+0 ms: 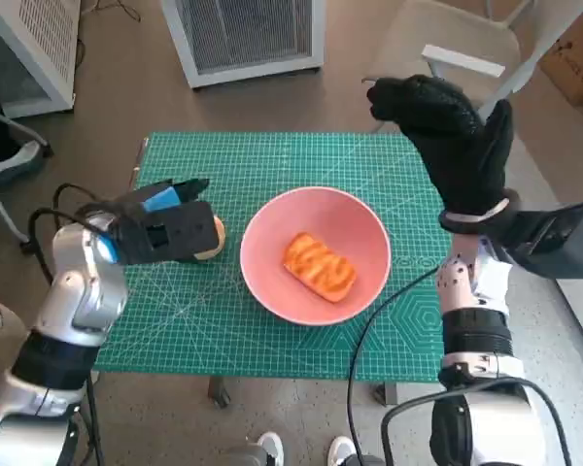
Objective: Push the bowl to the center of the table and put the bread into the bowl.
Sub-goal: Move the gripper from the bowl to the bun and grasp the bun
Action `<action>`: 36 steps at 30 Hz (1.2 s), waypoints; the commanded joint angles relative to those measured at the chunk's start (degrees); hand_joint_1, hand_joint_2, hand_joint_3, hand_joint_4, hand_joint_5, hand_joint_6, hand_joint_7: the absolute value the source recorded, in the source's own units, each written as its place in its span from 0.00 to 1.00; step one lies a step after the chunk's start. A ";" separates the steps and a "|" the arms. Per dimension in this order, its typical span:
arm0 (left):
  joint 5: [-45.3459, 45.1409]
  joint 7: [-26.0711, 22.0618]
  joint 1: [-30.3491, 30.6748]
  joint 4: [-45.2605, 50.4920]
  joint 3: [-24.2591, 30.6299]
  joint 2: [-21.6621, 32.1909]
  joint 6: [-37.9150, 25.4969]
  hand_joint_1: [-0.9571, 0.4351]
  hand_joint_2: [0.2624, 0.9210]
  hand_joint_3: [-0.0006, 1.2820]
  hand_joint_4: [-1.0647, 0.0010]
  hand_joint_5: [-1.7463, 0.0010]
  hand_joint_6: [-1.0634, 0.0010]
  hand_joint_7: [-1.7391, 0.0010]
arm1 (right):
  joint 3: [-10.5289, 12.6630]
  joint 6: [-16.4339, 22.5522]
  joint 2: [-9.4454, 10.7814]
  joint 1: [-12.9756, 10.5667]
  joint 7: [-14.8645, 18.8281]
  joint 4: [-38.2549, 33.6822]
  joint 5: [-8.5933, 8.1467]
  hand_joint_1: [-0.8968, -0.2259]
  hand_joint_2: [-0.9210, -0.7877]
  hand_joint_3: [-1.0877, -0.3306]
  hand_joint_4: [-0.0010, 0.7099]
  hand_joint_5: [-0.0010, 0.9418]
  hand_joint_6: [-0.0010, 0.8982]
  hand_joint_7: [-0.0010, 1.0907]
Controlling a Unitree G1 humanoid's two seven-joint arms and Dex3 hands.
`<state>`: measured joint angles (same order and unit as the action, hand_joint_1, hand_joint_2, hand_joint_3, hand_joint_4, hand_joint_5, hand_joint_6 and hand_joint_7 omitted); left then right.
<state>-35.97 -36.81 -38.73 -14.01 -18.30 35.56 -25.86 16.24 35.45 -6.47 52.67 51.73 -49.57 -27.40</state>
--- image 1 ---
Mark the bare left hand blue tape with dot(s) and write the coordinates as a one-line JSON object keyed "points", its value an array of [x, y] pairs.
{"points": [[175, 191]]}

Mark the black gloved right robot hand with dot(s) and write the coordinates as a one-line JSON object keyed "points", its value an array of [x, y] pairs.
{"points": [[456, 145]]}

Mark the round bread bun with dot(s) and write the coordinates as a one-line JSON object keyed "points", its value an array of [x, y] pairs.
{"points": [[218, 238]]}

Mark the pink bowl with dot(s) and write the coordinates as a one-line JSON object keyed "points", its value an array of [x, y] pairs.
{"points": [[272, 233]]}

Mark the braided orange bread loaf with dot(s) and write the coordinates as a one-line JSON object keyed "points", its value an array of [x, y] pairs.
{"points": [[320, 267]]}

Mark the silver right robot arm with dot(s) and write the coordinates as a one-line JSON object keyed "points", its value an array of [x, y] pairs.
{"points": [[476, 330]]}

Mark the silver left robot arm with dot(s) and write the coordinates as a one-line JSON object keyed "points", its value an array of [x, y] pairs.
{"points": [[78, 291]]}

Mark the green cutting mat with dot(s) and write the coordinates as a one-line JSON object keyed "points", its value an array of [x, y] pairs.
{"points": [[282, 160]]}

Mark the beige chair with white armrest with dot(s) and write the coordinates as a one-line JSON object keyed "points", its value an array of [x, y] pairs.
{"points": [[447, 29]]}

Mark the cardboard box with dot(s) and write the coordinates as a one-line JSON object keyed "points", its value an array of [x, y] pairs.
{"points": [[575, 63]]}

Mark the white perforated metal cabinet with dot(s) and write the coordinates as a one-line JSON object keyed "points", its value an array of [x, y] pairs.
{"points": [[39, 43], [248, 34]]}

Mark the person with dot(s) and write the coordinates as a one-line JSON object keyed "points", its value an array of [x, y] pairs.
{"points": [[0, 340], [0, 141]]}

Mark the black table foot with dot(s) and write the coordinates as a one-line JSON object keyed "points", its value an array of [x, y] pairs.
{"points": [[218, 393], [386, 393]]}

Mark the white shoe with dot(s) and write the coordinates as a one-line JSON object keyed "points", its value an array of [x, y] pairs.
{"points": [[340, 449], [267, 446]]}

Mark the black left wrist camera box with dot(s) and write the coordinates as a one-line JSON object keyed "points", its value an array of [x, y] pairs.
{"points": [[184, 233]]}

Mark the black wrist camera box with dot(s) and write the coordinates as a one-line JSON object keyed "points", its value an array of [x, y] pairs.
{"points": [[558, 242], [184, 233]]}

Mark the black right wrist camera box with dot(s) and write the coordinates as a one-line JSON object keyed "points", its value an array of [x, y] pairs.
{"points": [[558, 242]]}

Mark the grey metal frame chair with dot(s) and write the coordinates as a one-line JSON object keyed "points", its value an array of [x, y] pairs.
{"points": [[5, 121]]}

